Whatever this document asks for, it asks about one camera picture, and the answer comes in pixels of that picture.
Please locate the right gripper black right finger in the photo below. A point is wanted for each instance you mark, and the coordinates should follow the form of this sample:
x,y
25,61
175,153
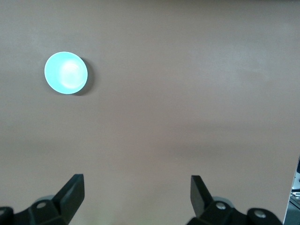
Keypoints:
x,y
201,201

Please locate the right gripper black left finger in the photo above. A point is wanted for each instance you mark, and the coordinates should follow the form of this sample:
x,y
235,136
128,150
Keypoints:
x,y
68,197

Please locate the light blue bowl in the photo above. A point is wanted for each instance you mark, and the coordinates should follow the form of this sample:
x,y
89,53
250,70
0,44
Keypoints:
x,y
66,73

